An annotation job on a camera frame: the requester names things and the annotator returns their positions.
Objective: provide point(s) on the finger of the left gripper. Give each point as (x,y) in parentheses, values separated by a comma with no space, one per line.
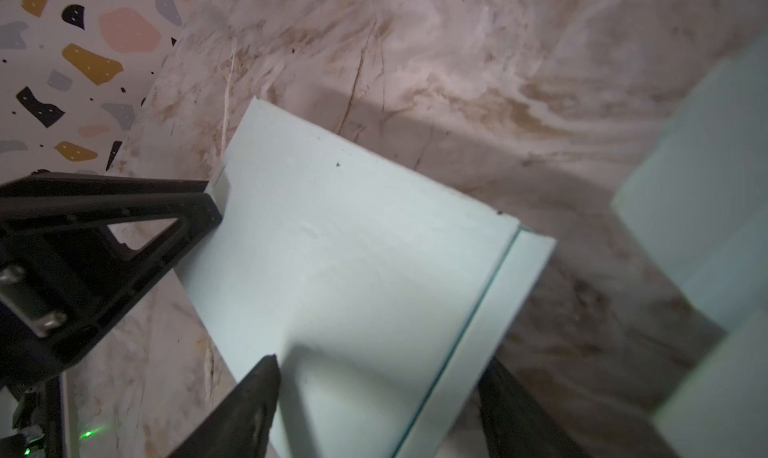
(78,251)

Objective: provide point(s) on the mint paper box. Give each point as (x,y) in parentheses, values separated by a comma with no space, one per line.
(383,294)

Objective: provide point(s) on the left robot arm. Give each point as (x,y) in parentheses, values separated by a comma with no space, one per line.
(38,421)

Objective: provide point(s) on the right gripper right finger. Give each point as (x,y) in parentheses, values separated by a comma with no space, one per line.
(514,423)

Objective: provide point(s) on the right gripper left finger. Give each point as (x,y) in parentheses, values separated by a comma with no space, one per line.
(240,425)

